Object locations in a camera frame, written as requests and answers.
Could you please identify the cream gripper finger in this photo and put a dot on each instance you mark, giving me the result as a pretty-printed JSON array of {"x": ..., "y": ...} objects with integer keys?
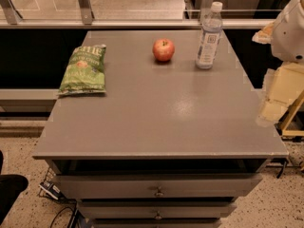
[{"x": 281, "y": 87}]

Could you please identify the green jalapeno chip bag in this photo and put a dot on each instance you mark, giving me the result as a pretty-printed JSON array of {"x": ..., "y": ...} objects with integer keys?
[{"x": 85, "y": 72}]

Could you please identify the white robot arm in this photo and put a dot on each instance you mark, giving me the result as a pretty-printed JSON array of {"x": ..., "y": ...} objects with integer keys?
[{"x": 285, "y": 34}]

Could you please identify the clear plastic water bottle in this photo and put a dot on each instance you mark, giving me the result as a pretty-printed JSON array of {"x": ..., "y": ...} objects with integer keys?
[{"x": 211, "y": 29}]

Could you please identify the red apple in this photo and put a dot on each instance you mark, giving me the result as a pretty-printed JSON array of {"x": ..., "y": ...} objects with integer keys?
[{"x": 163, "y": 49}]

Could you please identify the grey drawer cabinet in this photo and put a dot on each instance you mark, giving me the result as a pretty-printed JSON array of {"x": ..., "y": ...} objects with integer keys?
[{"x": 160, "y": 119}]

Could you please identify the grey drawer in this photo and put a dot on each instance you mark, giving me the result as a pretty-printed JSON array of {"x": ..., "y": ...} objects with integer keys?
[
  {"x": 149, "y": 223},
  {"x": 157, "y": 210},
  {"x": 156, "y": 186}
]

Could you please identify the top grey drawer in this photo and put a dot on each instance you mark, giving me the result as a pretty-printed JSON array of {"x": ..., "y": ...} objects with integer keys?
[{"x": 156, "y": 186}]

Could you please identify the blue white power strip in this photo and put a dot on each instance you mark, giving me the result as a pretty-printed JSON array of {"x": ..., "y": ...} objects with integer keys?
[{"x": 51, "y": 189}]

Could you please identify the metal window railing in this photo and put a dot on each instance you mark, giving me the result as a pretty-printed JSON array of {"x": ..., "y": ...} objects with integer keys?
[{"x": 75, "y": 14}]

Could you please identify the black object at left edge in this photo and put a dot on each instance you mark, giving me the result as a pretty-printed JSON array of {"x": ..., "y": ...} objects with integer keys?
[{"x": 10, "y": 188}]

